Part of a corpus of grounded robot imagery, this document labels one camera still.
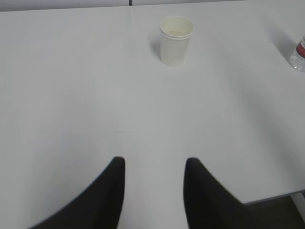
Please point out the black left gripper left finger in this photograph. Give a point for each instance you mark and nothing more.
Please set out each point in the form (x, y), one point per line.
(99, 206)

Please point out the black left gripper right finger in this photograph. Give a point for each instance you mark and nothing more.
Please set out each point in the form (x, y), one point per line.
(209, 205)

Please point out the clear plastic water bottle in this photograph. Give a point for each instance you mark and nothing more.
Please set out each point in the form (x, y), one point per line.
(297, 58)

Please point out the white paper cup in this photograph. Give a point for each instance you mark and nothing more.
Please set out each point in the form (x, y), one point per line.
(175, 37)

